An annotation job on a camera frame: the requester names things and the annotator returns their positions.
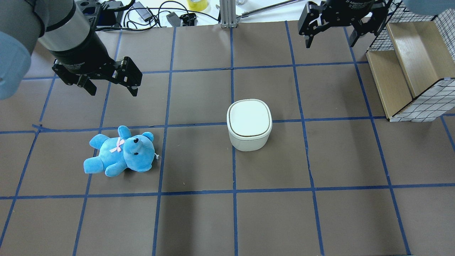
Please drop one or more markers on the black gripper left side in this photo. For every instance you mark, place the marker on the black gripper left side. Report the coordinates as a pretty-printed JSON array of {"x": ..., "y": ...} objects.
[{"x": 82, "y": 53}]

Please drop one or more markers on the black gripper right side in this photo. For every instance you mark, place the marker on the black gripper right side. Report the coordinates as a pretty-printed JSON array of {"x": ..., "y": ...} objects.
[{"x": 347, "y": 10}]

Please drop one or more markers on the silver grey robot arm left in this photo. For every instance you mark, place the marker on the silver grey robot arm left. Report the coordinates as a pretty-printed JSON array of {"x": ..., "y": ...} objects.
[{"x": 61, "y": 27}]

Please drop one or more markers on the white square trash can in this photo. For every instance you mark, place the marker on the white square trash can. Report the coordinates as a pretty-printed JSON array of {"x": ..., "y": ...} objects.
[{"x": 249, "y": 122}]

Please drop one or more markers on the grey power brick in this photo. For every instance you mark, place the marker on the grey power brick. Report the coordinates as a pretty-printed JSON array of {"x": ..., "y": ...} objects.
[{"x": 143, "y": 12}]

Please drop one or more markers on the blue teddy bear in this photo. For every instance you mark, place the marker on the blue teddy bear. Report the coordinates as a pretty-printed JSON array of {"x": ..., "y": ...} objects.
[{"x": 123, "y": 152}]

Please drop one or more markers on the black power adapter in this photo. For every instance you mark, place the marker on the black power adapter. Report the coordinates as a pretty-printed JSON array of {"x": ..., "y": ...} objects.
[{"x": 174, "y": 20}]

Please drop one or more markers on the grey metal rod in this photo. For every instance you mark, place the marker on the grey metal rod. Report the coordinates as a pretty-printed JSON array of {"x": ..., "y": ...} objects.
[{"x": 264, "y": 9}]

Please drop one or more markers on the yellow tape roll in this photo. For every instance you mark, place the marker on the yellow tape roll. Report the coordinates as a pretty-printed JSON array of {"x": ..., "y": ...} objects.
[{"x": 197, "y": 5}]

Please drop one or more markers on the wooden wire-mesh shelf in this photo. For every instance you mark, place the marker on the wooden wire-mesh shelf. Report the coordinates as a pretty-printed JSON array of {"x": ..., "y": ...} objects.
[{"x": 412, "y": 60}]

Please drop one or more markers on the aluminium profile post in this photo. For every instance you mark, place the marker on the aluminium profile post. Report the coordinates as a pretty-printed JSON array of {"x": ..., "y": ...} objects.
[{"x": 227, "y": 11}]

